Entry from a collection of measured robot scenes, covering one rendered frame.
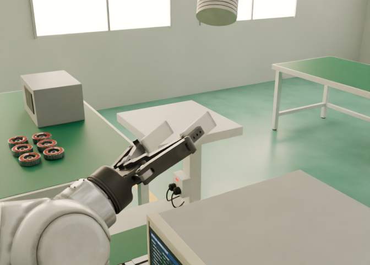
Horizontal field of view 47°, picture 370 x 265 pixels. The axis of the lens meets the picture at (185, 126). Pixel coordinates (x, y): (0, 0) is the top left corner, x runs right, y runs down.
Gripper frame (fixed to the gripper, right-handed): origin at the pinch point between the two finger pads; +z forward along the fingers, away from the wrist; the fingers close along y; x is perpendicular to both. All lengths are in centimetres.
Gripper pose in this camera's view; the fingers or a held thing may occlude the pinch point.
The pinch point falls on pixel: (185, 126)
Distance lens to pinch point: 76.6
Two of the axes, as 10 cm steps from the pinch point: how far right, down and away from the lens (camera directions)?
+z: 6.5, -5.5, 5.1
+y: -5.6, 1.1, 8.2
